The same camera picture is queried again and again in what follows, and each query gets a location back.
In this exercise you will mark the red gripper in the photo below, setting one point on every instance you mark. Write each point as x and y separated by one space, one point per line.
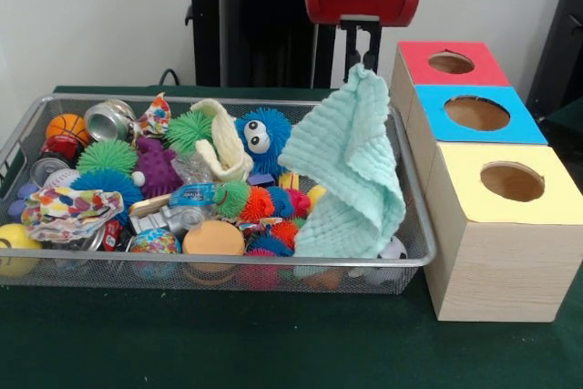
364 2

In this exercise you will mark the mint green knitted cloth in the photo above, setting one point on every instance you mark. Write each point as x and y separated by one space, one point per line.
346 170

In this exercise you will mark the cream knitted cloth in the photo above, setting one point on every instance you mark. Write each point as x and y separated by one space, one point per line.
228 143

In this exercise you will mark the wooden box with three holes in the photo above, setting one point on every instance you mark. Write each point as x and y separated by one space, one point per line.
501 270

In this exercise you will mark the blue spiky toy with eyes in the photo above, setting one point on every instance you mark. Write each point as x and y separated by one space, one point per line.
264 134

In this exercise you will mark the green spiky ball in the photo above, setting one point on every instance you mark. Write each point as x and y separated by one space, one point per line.
189 129
107 156

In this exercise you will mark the black upright panel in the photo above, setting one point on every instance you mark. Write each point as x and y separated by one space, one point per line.
560 43

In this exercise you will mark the dark green table cloth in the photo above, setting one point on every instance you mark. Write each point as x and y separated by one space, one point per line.
273 339
569 129

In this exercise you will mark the purple spiky toy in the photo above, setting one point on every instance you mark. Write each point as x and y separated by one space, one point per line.
157 170

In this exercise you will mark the orange foam disc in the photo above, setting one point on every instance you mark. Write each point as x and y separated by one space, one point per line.
214 236

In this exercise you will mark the blue spiky ball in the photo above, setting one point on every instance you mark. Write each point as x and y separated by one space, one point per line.
107 186

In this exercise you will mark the small orange basketball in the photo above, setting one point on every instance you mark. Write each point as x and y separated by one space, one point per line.
68 129

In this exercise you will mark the colourful patterned cloth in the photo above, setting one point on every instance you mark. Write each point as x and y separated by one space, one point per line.
68 211

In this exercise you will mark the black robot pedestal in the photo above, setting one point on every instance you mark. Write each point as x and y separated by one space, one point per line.
255 20

